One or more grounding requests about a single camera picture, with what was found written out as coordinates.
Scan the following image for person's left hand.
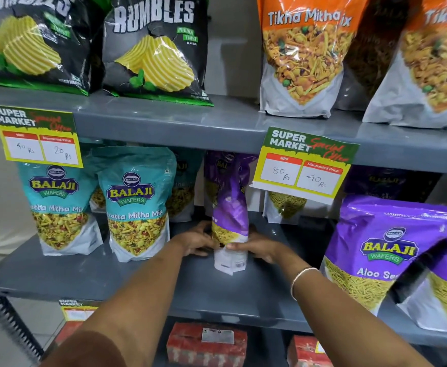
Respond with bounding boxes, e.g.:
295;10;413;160
169;220;219;258

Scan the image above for person's right hand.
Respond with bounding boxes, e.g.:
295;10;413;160
225;235;287;265

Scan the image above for person's left forearm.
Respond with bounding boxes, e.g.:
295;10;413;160
40;241;209;367

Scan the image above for person's right forearm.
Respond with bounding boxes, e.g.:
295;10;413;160
280;255;435;367

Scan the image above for grey metal shelf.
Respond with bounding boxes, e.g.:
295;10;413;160
0;212;447;350
0;85;447;176

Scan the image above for teal snack mix pouch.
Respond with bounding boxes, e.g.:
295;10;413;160
89;186;108;214
165;148;206;223
93;146;177;263
18;161;104;257

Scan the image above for yellow green price tag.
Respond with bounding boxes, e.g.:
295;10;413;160
58;299;102;322
251;127;360;205
0;105;84;169

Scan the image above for black potato chips bag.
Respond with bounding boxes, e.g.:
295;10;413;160
0;0;105;97
102;0;214;107

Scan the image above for orange snack mix pouch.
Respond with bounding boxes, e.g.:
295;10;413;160
362;0;447;129
334;0;413;112
256;0;372;119

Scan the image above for perforated metal rack upright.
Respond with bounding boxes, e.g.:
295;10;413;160
0;258;45;361

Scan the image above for silver bracelet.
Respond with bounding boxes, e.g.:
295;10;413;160
290;267;320;301

